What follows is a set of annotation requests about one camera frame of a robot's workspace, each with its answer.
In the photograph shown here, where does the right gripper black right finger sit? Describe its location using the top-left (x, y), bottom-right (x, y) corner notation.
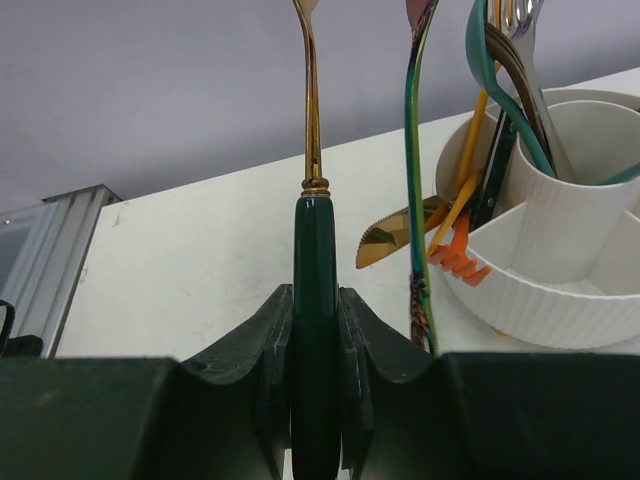
top-left (338, 288), bottom-right (639, 479)

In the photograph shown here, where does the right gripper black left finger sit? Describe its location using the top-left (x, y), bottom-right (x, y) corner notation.
top-left (1, 284), bottom-right (292, 479)

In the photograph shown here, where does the iridescent rainbow fork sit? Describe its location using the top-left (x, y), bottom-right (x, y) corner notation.
top-left (404, 0), bottom-right (438, 355)

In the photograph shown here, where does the gold fork green handle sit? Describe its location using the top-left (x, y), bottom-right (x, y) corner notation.
top-left (291, 1), bottom-right (341, 479)

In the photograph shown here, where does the white utensil holder cup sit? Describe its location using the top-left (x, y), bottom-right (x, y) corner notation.
top-left (430, 88), bottom-right (639, 349)

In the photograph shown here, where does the orange plastic fork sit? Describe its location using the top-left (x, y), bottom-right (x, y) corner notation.
top-left (428, 213), bottom-right (492, 287)

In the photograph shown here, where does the gold knife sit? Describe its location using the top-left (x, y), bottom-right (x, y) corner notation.
top-left (355, 195), bottom-right (449, 269)

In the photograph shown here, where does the teal plastic utensil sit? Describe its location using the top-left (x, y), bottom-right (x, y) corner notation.
top-left (465, 0), bottom-right (559, 179)

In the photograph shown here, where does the silver metal fork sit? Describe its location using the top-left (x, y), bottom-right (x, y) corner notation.
top-left (509, 0), bottom-right (576, 181)

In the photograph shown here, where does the aluminium frame rail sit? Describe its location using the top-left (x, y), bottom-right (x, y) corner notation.
top-left (1, 185), bottom-right (121, 358)

